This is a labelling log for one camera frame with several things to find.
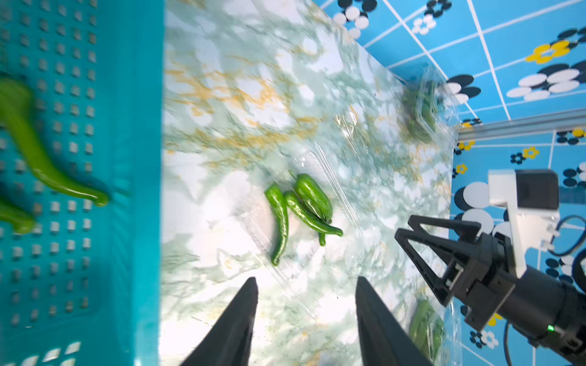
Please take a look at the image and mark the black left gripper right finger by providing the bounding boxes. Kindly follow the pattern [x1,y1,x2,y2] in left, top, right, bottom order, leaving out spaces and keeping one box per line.
[356,276,430,366]

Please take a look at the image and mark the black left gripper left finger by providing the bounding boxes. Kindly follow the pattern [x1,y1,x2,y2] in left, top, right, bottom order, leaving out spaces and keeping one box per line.
[182,277,259,366]

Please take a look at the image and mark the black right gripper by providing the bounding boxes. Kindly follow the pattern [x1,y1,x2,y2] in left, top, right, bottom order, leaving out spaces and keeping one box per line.
[394,214,520,332]

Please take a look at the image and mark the clear clamshell with peppers middle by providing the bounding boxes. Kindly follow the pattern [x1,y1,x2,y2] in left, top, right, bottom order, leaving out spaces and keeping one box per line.
[237,112,392,296]

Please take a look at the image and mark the clear clamshell with peppers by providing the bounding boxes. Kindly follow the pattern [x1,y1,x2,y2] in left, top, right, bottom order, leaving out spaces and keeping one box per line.
[408,298,462,365]
[237,112,392,296]
[402,66,459,149]

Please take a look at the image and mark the green peppers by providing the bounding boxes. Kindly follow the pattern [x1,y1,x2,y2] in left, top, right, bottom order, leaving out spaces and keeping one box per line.
[1,77,110,207]

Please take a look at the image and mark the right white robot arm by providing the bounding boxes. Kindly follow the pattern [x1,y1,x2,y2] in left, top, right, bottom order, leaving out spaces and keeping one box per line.
[395,215,585,365]

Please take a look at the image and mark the clear clamshell with peppers right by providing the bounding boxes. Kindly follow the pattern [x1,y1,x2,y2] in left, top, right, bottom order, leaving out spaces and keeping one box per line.
[408,298,462,365]

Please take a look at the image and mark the clear clamshell with peppers back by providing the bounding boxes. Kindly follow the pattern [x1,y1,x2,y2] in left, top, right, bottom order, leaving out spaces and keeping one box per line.
[402,66,459,149]

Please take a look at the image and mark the teal plastic basket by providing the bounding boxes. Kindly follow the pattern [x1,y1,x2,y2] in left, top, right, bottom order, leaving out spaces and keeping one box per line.
[1,1,164,365]

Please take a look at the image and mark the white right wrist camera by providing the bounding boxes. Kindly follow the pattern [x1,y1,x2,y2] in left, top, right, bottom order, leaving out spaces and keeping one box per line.
[488,169,561,278]

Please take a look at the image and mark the aluminium frame post right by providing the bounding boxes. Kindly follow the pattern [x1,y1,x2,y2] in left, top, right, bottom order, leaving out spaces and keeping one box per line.
[458,108,585,142]

